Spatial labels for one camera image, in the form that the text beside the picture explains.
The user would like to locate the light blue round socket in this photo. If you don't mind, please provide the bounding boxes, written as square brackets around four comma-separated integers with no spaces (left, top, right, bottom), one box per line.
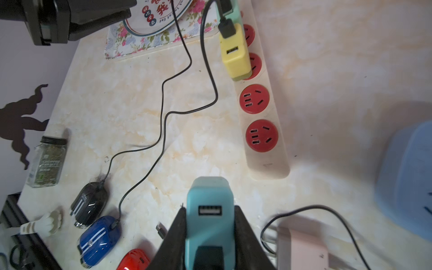
[375,121,432,240]

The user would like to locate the white patterned plate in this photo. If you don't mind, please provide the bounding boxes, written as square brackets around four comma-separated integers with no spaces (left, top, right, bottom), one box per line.
[123,0,193,37]

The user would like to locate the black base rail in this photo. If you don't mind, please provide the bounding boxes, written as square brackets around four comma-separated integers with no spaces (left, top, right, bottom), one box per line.
[1,193,61,270]

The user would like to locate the blue shaver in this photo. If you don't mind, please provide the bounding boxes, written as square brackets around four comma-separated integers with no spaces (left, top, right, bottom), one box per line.
[77,216,122,269]

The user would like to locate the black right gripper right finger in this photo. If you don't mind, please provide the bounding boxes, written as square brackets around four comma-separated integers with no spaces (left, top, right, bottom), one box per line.
[234,205,275,270]

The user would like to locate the black shaver far left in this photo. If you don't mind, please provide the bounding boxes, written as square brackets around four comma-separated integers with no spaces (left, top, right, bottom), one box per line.
[70,182,109,228]

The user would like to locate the green charger on strip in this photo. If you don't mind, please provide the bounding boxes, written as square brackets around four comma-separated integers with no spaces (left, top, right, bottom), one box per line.
[220,0,243,25]

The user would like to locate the white power strip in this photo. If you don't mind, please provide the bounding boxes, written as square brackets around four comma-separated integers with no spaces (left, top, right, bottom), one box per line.
[234,1,290,180]

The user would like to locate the yellow charger on strip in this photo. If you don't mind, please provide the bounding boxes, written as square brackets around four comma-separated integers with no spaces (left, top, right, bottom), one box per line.
[219,23,253,81]

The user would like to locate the pink charger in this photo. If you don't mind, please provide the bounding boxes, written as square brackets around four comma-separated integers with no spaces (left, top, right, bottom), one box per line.
[263,227,329,270]

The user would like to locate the black blue shaver cable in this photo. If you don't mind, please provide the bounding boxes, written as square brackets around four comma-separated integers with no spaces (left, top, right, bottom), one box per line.
[112,0,234,225]

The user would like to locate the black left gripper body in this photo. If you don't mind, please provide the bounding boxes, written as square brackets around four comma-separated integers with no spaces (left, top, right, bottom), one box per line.
[1,0,137,46]

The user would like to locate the floral placemat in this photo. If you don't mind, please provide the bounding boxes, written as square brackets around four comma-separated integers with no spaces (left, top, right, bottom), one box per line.
[104,1,207,60]

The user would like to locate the teal charger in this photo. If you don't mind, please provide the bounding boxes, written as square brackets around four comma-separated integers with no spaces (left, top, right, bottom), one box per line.
[184,177,236,270]

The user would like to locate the red shaver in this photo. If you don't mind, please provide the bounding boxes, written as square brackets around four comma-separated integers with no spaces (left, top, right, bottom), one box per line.
[117,249,150,270]

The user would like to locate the glass spice jar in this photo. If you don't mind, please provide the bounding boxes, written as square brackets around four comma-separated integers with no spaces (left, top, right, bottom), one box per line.
[26,136,68,188]

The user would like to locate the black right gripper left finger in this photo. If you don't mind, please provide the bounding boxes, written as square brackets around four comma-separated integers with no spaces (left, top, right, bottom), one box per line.
[147,207,187,270]

